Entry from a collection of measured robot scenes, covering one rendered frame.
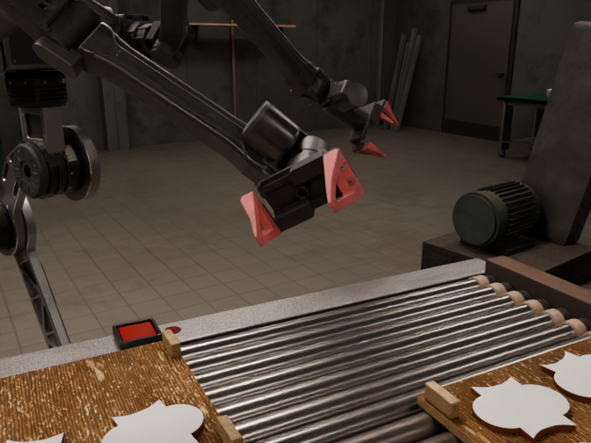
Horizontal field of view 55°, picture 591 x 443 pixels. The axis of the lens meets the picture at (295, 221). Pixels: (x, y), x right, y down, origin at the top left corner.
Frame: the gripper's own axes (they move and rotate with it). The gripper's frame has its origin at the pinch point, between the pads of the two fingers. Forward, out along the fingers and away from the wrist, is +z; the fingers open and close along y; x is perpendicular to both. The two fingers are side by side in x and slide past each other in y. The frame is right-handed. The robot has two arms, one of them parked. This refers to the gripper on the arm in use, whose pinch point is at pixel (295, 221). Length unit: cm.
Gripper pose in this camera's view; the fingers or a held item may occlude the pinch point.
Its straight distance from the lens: 64.7
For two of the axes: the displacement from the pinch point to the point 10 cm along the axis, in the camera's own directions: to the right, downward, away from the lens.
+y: 8.5, -4.0, -3.4
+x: 5.1, 7.7, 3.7
